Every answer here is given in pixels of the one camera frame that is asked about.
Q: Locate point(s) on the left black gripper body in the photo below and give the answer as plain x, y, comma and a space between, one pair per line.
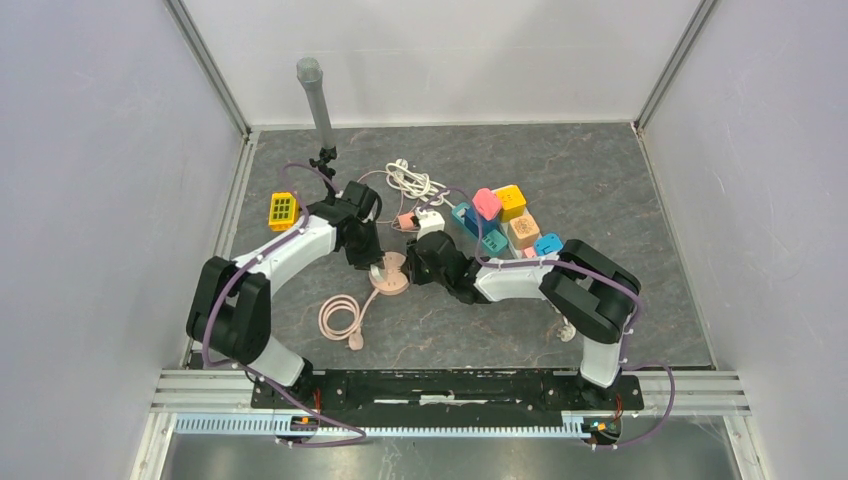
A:
367, 248

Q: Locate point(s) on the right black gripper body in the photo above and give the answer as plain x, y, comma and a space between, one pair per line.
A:
419, 274

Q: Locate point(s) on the pink plug charger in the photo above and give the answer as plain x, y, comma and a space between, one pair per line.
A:
406, 222

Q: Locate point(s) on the round pink power socket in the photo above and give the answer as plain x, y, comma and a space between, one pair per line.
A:
396, 282

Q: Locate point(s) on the dark blue cube adapter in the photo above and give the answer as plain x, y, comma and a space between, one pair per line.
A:
479, 224

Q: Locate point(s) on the teal power strip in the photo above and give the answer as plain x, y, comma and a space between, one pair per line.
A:
493, 240

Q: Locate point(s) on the light blue cube adapter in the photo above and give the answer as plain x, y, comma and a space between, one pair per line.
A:
547, 244

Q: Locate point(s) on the white folding plug adapter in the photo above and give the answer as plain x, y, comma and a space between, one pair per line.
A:
376, 274

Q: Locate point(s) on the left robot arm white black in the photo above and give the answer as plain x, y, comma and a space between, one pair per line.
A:
231, 310

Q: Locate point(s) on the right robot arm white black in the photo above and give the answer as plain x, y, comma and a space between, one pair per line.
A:
596, 295

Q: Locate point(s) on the yellow socket block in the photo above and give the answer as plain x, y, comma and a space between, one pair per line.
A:
284, 211

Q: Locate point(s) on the black tripod stand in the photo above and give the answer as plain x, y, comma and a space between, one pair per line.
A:
328, 179

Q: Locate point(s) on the yellow cube adapter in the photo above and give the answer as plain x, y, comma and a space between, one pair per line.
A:
513, 202

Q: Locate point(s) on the grey microphone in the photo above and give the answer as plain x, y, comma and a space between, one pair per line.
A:
310, 75

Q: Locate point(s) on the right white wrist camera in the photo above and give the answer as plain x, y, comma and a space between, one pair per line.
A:
428, 221

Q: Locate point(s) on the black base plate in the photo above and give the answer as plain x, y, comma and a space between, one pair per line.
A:
419, 398

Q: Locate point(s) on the aluminium frame rail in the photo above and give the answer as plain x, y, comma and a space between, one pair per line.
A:
221, 402

